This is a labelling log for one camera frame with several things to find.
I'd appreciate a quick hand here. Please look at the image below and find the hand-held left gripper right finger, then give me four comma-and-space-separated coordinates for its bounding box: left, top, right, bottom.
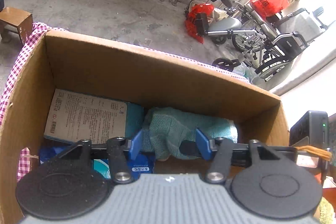
181, 128, 283, 185

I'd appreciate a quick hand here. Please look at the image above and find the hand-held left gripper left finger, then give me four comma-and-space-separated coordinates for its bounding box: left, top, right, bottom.
56, 129, 144, 185

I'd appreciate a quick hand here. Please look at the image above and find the blue white wipes pack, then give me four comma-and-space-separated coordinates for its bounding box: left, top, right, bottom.
39, 144, 156, 180

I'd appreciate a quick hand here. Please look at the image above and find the teal cloth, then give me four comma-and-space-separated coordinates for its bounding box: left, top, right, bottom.
142, 106, 238, 161

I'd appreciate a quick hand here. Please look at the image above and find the teal white printed carton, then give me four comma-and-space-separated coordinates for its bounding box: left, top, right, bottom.
43, 89, 145, 144

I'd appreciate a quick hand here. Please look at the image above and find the brown cardboard box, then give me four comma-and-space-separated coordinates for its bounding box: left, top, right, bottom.
0, 30, 290, 224

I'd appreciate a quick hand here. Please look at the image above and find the black wheelchair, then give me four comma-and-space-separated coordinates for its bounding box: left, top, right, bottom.
212, 6, 330, 84

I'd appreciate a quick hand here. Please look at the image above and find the grey seat wheelchair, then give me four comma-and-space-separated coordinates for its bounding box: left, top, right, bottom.
193, 0, 265, 52

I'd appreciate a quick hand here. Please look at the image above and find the small red plastic bag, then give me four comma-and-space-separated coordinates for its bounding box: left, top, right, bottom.
185, 3, 214, 44

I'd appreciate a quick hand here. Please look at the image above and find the large red plastic bag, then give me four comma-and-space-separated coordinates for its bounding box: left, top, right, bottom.
249, 0, 289, 18

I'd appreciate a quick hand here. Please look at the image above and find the pink checked tablecloth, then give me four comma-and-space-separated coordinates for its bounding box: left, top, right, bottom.
0, 22, 251, 182

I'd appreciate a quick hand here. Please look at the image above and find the small wooden stool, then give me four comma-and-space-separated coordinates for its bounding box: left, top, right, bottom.
0, 6, 34, 45

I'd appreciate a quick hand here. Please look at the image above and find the orange cable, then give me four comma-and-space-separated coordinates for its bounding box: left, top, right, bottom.
295, 146, 332, 160

